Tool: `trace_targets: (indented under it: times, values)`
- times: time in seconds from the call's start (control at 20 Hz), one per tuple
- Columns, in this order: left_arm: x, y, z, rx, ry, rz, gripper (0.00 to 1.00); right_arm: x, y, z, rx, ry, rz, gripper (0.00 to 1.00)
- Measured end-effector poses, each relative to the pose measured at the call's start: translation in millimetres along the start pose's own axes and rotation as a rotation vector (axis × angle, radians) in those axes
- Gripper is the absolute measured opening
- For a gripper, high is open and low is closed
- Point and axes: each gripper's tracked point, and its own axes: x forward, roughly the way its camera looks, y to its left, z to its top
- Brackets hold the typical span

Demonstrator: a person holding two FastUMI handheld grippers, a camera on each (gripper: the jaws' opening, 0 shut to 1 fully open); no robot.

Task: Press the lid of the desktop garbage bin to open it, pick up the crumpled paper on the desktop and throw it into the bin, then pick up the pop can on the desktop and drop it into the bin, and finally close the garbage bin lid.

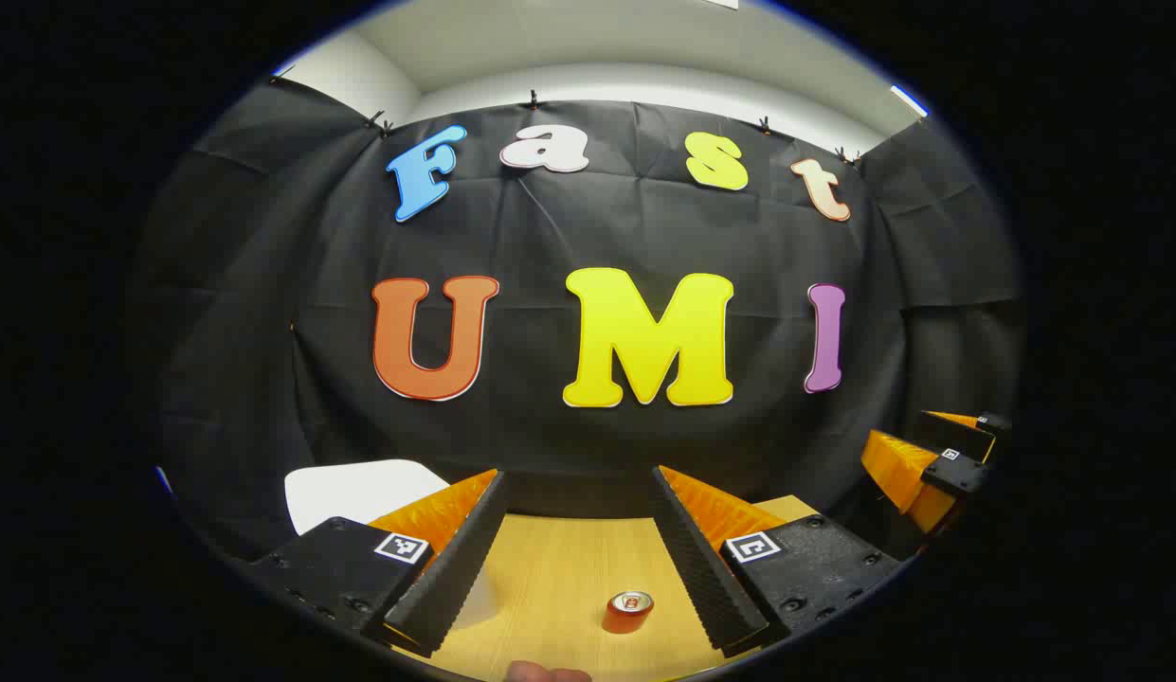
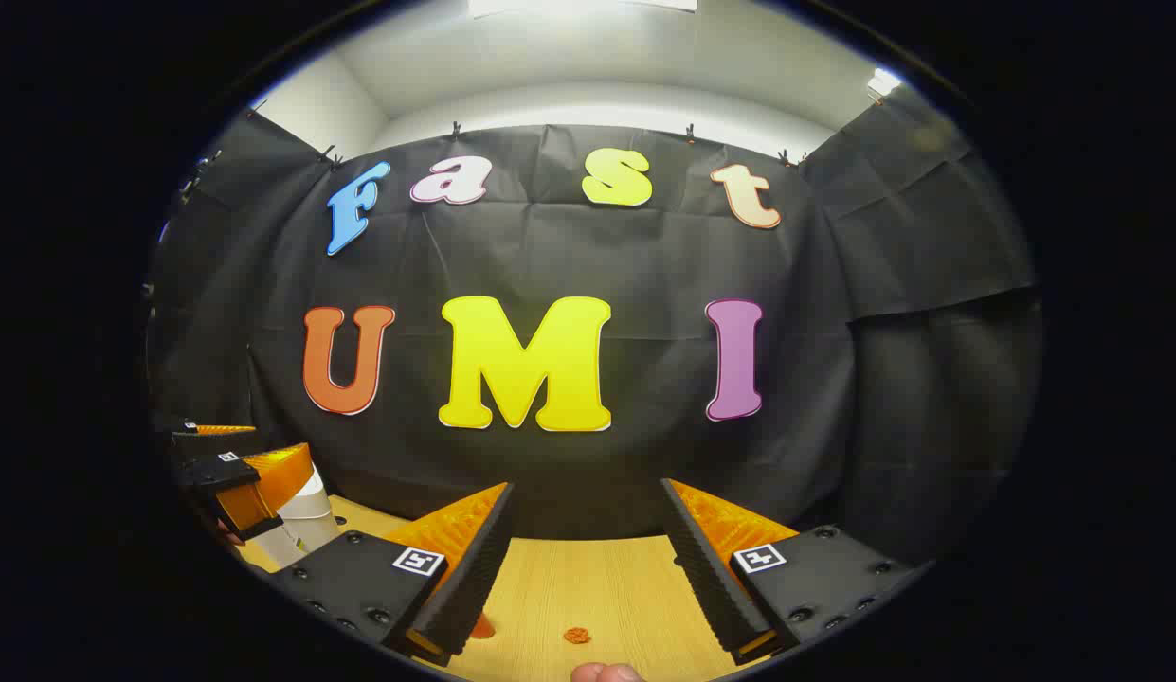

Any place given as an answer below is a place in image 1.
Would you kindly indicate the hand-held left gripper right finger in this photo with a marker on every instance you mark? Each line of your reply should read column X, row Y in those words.
column 696, row 568

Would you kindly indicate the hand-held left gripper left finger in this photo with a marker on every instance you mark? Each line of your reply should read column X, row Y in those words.
column 455, row 578

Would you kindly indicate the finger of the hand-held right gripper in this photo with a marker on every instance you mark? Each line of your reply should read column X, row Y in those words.
column 895, row 469
column 957, row 434

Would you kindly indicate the red pop can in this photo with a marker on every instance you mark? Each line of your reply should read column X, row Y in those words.
column 627, row 614

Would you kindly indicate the white desktop garbage bin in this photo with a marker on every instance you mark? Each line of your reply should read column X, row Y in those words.
column 360, row 493

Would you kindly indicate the wooden desktop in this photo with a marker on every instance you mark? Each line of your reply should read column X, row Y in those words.
column 569, row 568

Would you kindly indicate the black backdrop cloth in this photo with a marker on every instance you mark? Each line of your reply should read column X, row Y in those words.
column 550, row 227

